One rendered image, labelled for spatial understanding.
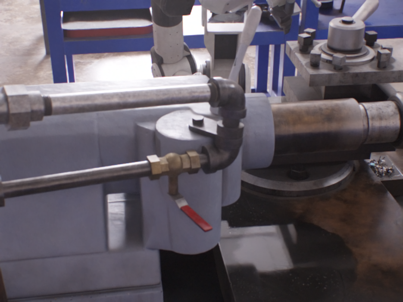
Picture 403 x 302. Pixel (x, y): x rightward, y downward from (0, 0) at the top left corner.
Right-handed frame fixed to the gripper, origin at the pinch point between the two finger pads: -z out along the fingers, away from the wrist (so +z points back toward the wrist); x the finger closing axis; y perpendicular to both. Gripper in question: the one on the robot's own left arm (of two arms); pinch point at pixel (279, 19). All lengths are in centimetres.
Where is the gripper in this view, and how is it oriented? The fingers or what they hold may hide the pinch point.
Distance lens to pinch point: 258.5
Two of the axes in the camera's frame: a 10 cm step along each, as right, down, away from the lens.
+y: 8.7, -4.9, 0.4
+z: -0.8, -2.3, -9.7
